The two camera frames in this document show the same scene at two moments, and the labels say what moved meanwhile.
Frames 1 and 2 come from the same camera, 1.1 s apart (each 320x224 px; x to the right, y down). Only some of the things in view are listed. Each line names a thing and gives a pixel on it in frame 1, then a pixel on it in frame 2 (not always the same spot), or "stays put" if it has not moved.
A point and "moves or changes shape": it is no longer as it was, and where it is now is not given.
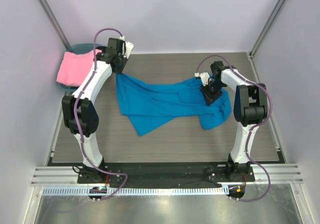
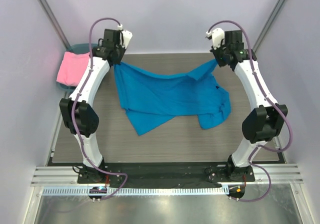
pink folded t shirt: (74, 68) stays put
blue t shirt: (140, 99) moves or changes shape
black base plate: (165, 176) stays put
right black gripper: (211, 97) → (222, 60)
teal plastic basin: (78, 48) stays put
